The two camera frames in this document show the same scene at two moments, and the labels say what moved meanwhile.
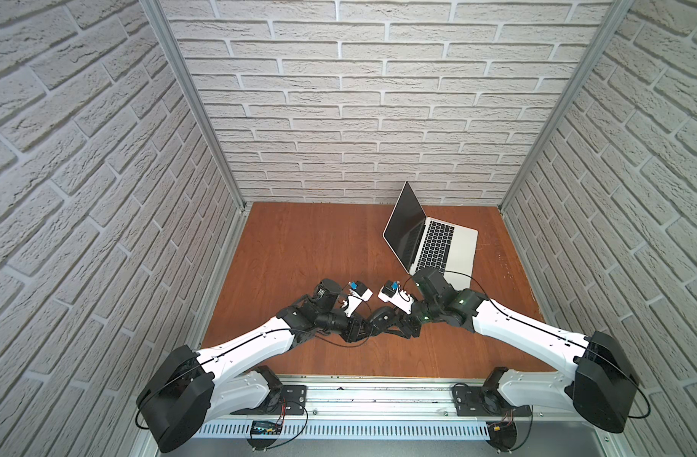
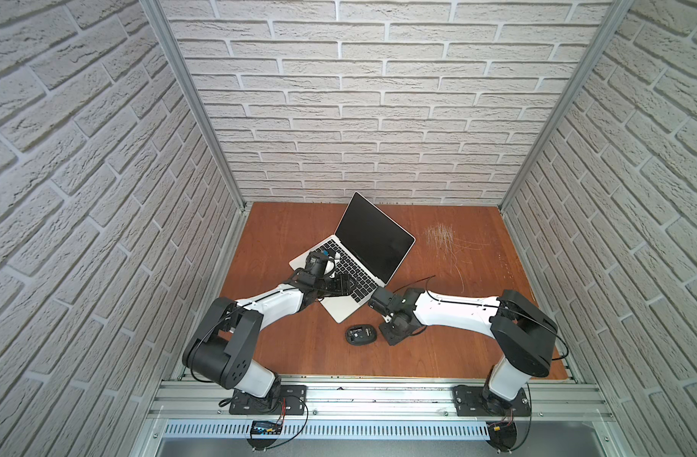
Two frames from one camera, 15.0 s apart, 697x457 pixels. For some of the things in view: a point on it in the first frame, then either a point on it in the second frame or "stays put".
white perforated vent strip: [346, 430] stays put
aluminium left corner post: [164, 31] stays put
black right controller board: [503, 434] stays put
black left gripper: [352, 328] -> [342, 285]
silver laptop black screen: [418, 242] -> [370, 247]
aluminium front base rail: [404, 400] stays put
